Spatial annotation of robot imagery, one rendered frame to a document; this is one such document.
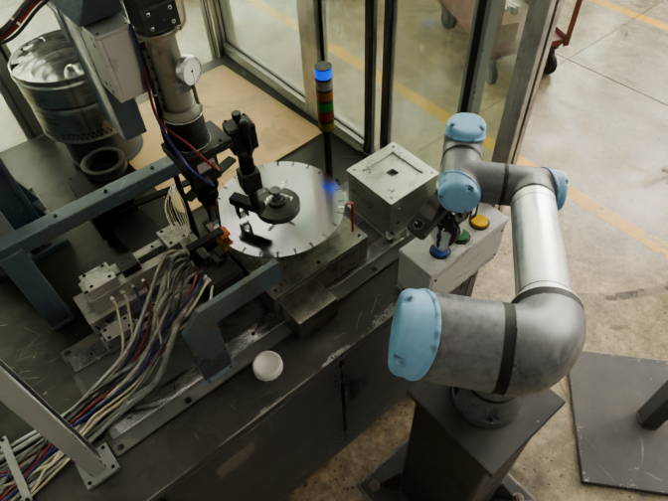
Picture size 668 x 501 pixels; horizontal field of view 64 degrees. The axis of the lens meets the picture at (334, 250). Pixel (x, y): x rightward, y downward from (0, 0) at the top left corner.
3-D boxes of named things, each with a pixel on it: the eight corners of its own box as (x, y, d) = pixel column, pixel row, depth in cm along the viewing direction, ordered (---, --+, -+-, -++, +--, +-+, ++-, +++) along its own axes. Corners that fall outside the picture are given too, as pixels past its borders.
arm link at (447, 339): (462, 384, 114) (510, 399, 61) (392, 372, 117) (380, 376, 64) (469, 328, 116) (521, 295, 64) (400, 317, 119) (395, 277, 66)
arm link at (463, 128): (443, 134, 99) (447, 106, 104) (437, 178, 107) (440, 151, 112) (487, 138, 97) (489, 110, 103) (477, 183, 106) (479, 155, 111)
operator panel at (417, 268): (467, 233, 152) (476, 195, 140) (498, 255, 146) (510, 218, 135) (395, 285, 141) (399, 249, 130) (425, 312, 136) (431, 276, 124)
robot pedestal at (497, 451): (532, 500, 176) (616, 405, 118) (448, 592, 160) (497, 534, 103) (442, 411, 196) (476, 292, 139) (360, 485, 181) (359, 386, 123)
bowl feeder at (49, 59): (129, 111, 195) (91, 15, 167) (171, 153, 179) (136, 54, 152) (47, 148, 183) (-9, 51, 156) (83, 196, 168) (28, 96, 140)
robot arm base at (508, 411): (534, 399, 120) (546, 378, 112) (489, 442, 114) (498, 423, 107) (481, 353, 128) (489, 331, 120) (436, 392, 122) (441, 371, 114)
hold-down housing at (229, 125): (258, 177, 122) (243, 101, 106) (267, 190, 119) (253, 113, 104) (236, 186, 120) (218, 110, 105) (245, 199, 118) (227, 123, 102)
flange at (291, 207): (247, 214, 132) (246, 207, 130) (268, 185, 138) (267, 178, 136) (287, 227, 129) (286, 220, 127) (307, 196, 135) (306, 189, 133)
